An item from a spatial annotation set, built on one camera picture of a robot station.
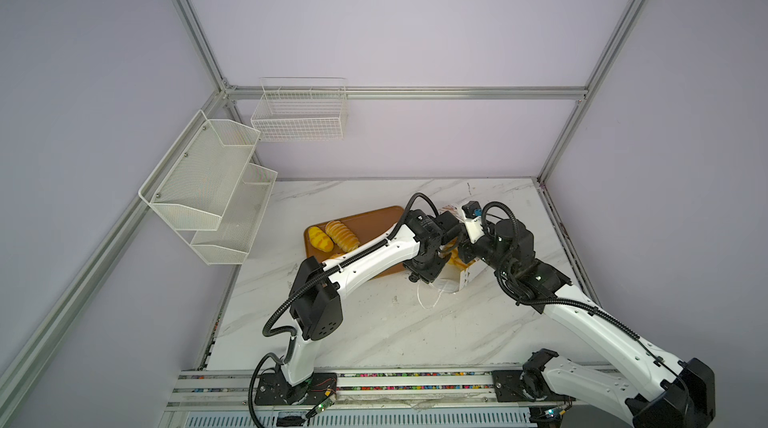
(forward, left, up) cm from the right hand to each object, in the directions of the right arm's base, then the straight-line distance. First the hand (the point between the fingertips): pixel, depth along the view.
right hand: (452, 222), depth 74 cm
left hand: (-8, +8, -12) cm, 17 cm away
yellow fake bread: (+9, +40, -22) cm, 47 cm away
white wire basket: (+40, +46, +8) cm, 61 cm away
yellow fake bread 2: (+11, +33, -21) cm, 41 cm away
